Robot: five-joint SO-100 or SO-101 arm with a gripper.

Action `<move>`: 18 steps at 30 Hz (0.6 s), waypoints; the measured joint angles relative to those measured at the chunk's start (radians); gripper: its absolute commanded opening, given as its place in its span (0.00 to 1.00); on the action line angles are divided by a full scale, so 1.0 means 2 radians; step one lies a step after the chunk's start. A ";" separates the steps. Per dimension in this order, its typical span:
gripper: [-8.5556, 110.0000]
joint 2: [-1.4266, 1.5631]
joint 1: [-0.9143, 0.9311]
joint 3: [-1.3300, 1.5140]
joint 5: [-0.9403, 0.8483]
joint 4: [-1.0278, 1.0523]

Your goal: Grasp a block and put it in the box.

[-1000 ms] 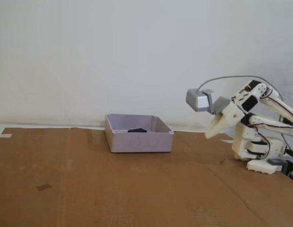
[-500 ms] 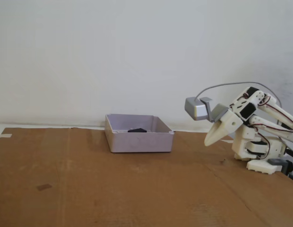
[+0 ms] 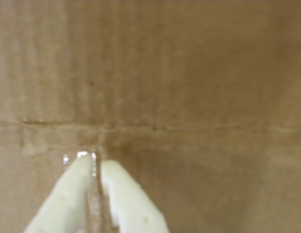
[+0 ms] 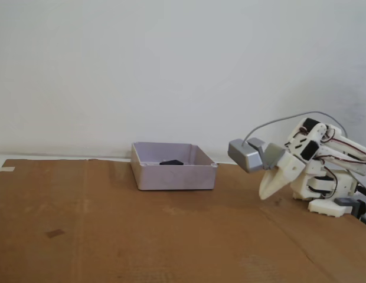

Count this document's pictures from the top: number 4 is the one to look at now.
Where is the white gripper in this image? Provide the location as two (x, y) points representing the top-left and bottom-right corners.
(258, 150), (305, 201)

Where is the light grey plastic box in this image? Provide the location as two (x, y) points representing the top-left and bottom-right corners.
(130, 141), (218, 192)

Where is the silver webcam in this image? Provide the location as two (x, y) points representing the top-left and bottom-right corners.
(228, 138), (263, 174)

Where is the grey table clamp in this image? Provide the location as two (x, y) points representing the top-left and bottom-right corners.
(335, 197), (366, 228)

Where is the brown cardboard sheet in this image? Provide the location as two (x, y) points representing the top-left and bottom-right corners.
(0, 158), (366, 283)

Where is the brown tape patch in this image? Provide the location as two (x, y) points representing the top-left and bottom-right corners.
(44, 228), (66, 238)

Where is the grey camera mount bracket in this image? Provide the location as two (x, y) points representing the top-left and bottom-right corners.
(247, 137), (287, 172)

